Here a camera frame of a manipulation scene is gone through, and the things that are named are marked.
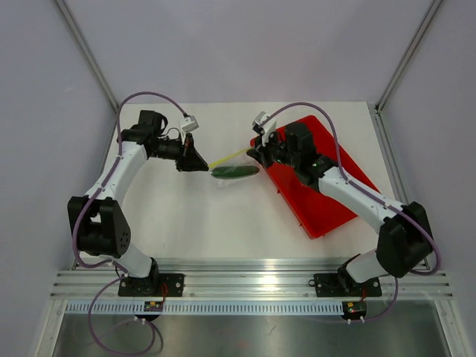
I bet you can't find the left aluminium frame post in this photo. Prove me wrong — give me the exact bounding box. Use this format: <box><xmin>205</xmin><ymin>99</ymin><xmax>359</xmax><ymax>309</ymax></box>
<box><xmin>52</xmin><ymin>0</ymin><xmax>119</xmax><ymax>113</ymax></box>

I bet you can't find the clear zip top bag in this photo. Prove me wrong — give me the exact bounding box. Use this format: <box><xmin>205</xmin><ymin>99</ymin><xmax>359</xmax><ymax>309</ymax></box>
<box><xmin>209</xmin><ymin>147</ymin><xmax>260</xmax><ymax>187</ymax></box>

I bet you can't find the green cucumber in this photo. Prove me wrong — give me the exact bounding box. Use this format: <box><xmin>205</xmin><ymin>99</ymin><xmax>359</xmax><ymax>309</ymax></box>
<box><xmin>210</xmin><ymin>165</ymin><xmax>260</xmax><ymax>180</ymax></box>

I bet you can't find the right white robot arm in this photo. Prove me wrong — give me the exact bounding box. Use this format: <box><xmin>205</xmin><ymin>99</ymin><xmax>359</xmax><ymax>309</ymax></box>
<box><xmin>247</xmin><ymin>122</ymin><xmax>437</xmax><ymax>295</ymax></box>

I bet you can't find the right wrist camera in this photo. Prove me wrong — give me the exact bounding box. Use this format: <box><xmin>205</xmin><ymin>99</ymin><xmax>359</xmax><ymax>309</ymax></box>
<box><xmin>252</xmin><ymin>112</ymin><xmax>277</xmax><ymax>147</ymax></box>

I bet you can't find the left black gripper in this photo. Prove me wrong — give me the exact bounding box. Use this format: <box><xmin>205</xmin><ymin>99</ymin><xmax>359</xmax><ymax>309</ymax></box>
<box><xmin>150</xmin><ymin>132</ymin><xmax>208</xmax><ymax>172</ymax></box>

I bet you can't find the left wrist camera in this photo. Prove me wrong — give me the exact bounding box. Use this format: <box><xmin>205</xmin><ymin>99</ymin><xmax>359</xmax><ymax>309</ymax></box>
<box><xmin>178</xmin><ymin>115</ymin><xmax>199</xmax><ymax>141</ymax></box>

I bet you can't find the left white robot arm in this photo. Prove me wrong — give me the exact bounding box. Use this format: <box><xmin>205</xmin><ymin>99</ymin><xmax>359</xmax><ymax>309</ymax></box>
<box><xmin>67</xmin><ymin>110</ymin><xmax>209</xmax><ymax>296</ymax></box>

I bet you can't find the white slotted cable duct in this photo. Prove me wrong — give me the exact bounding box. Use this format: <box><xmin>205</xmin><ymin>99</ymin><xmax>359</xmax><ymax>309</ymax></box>
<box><xmin>65</xmin><ymin>300</ymin><xmax>344</xmax><ymax>316</ymax></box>

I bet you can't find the right small circuit board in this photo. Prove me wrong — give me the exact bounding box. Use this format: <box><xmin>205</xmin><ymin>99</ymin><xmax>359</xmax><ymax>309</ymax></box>
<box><xmin>343</xmin><ymin>300</ymin><xmax>367</xmax><ymax>316</ymax></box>

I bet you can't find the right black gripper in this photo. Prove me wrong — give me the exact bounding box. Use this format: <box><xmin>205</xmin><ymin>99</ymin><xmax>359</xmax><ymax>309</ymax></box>
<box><xmin>248</xmin><ymin>128</ymin><xmax>300</xmax><ymax>170</ymax></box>

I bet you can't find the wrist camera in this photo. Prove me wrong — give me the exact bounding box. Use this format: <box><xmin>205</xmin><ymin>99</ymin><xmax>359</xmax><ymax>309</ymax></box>
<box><xmin>252</xmin><ymin>112</ymin><xmax>277</xmax><ymax>147</ymax></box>
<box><xmin>178</xmin><ymin>115</ymin><xmax>199</xmax><ymax>141</ymax></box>

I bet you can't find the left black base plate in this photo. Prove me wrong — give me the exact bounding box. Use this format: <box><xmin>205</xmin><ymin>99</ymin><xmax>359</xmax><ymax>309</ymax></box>
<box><xmin>118</xmin><ymin>274</ymin><xmax>184</xmax><ymax>298</ymax></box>

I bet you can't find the small circuit board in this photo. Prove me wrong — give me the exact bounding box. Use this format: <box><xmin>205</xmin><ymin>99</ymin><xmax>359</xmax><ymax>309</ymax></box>
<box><xmin>343</xmin><ymin>300</ymin><xmax>367</xmax><ymax>316</ymax></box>
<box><xmin>144</xmin><ymin>301</ymin><xmax>164</xmax><ymax>313</ymax></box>

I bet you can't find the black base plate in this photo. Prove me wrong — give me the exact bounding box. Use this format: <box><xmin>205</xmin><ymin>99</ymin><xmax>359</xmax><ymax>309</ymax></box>
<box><xmin>308</xmin><ymin>273</ymin><xmax>382</xmax><ymax>298</ymax></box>
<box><xmin>118</xmin><ymin>274</ymin><xmax>184</xmax><ymax>298</ymax></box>

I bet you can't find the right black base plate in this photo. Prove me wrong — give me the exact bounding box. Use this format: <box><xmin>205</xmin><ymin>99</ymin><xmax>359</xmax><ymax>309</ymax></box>
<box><xmin>308</xmin><ymin>273</ymin><xmax>382</xmax><ymax>298</ymax></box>

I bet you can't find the red plastic tray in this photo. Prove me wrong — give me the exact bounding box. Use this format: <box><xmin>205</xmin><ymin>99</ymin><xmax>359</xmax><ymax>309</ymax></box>
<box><xmin>266</xmin><ymin>115</ymin><xmax>357</xmax><ymax>239</ymax></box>

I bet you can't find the right aluminium frame post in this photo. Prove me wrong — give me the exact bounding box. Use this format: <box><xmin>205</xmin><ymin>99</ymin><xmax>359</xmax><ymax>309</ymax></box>
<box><xmin>375</xmin><ymin>0</ymin><xmax>445</xmax><ymax>115</ymax></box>

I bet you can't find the aluminium mounting rail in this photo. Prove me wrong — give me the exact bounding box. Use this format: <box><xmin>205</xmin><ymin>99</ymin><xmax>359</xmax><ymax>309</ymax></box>
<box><xmin>50</xmin><ymin>258</ymin><xmax>454</xmax><ymax>300</ymax></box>

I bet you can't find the aluminium frame post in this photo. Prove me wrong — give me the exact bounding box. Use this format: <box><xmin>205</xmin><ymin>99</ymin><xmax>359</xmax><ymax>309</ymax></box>
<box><xmin>375</xmin><ymin>0</ymin><xmax>445</xmax><ymax>115</ymax></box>
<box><xmin>52</xmin><ymin>0</ymin><xmax>119</xmax><ymax>113</ymax></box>

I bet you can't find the left small circuit board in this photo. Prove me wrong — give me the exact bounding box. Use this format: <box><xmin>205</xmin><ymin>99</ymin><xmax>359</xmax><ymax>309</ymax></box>
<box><xmin>144</xmin><ymin>301</ymin><xmax>164</xmax><ymax>313</ymax></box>

